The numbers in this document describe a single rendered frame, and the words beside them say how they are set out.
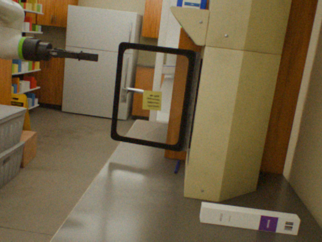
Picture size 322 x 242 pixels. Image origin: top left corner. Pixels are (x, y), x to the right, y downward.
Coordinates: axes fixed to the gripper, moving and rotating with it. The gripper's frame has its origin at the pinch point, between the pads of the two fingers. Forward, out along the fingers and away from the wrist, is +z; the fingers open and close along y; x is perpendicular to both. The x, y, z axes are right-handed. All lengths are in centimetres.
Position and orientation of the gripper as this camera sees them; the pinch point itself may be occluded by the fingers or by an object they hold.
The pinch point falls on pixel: (89, 56)
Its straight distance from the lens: 150.5
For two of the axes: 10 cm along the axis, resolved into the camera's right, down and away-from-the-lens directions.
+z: 9.9, 1.4, -0.6
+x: -1.2, 9.7, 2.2
